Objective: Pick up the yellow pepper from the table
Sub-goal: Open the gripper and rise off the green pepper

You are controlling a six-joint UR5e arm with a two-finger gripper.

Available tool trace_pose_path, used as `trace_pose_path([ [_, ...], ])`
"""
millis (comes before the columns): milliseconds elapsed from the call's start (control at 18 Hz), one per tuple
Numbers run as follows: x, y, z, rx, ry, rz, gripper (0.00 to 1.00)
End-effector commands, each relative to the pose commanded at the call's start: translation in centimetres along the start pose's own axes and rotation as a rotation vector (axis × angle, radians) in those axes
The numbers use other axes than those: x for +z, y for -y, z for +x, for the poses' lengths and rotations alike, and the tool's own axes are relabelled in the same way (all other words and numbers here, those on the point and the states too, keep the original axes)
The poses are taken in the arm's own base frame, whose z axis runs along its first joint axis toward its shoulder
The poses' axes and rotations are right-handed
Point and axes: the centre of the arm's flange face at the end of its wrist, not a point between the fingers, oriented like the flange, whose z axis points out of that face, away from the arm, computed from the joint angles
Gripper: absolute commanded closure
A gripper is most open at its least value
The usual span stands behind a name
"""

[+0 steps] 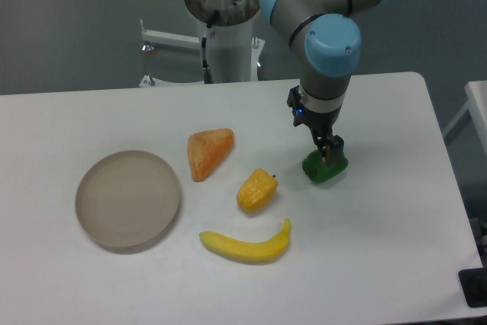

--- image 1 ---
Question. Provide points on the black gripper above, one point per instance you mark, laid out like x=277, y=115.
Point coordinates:
x=320, y=125

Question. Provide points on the yellow toy pepper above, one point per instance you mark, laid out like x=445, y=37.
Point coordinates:
x=257, y=191

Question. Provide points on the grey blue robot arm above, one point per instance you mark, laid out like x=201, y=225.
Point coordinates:
x=323, y=36

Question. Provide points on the green toy pepper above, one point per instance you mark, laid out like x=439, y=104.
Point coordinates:
x=318, y=171

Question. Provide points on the orange toy bread slice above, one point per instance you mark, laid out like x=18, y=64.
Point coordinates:
x=206, y=150

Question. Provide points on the yellow toy banana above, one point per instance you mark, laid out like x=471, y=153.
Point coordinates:
x=248, y=252

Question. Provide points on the white side table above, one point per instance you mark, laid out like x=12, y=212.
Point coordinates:
x=474, y=109

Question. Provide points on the black device at edge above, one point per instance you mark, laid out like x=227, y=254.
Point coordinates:
x=473, y=283

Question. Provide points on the beige round plate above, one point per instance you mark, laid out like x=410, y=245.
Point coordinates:
x=127, y=199

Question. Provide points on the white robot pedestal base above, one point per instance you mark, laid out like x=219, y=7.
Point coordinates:
x=228, y=49

